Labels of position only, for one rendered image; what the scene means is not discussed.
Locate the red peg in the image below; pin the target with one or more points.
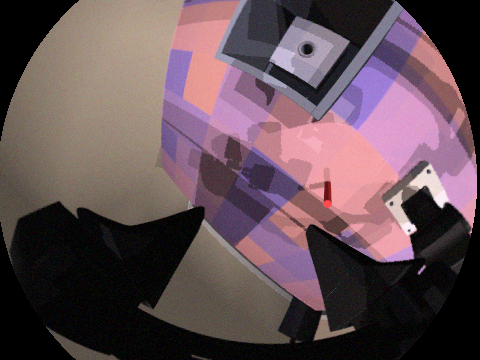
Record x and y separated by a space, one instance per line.
327 194

